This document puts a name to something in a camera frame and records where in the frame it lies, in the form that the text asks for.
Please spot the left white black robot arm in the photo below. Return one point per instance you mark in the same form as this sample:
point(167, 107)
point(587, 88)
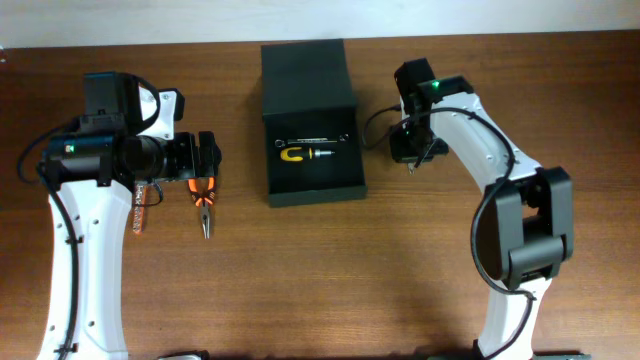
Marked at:
point(91, 169)

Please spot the orange black long-nose pliers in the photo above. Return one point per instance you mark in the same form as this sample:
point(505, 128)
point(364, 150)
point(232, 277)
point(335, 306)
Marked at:
point(204, 200)

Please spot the yellow black stubby screwdriver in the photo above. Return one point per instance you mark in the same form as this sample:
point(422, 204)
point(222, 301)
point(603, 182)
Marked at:
point(300, 154)

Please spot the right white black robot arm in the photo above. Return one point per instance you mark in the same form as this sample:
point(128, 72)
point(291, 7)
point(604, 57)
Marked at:
point(522, 230)

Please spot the black open cardboard box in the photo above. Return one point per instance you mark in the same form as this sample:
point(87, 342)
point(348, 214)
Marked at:
point(307, 92)

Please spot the silver offset ring wrench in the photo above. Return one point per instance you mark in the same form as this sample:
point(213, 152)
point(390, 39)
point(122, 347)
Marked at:
point(282, 143)

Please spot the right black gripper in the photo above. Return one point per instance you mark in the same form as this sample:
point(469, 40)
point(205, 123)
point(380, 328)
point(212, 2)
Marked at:
point(399, 150)

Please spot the orange socket bit rail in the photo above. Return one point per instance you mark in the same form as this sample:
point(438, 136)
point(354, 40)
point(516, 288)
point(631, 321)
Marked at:
point(138, 218)

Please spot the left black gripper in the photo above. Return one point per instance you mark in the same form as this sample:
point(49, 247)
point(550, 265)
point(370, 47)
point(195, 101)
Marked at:
point(193, 165)

